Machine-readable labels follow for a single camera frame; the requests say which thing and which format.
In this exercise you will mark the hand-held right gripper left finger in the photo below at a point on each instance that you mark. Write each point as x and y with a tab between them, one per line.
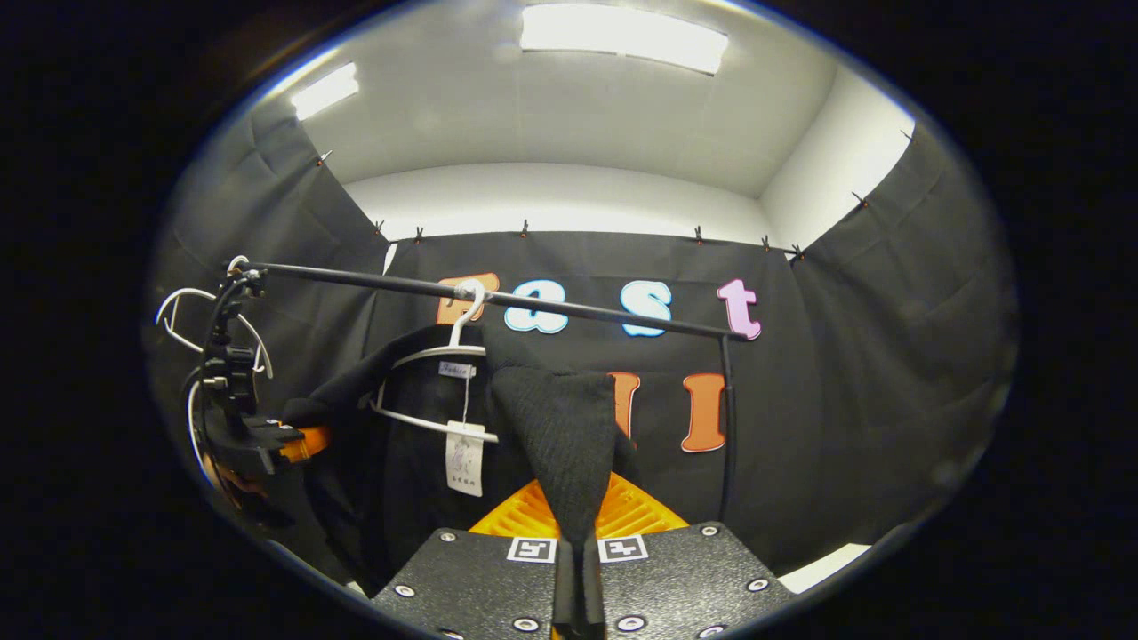
567	596

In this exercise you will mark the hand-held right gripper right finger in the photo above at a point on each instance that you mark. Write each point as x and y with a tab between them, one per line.
594	596

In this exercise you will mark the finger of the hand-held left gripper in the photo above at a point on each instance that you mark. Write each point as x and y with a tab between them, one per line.
307	442

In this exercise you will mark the white paper hang tag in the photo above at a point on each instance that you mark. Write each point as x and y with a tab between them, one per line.
464	462

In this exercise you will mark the black jacket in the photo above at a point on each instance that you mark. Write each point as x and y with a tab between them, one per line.
560	427

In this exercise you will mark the white clothes hanger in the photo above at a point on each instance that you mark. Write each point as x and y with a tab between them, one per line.
182	292
436	424

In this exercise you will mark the black clothes rack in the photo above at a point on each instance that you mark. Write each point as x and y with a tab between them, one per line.
356	281

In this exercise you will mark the white cabinet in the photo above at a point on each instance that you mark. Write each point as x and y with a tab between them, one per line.
822	569

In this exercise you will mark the small ceiling light panel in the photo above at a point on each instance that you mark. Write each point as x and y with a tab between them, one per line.
324	89

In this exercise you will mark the black backdrop cloth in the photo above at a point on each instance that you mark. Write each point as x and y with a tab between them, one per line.
889	356

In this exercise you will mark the large ceiling light panel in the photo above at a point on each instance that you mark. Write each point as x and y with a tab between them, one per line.
622	36

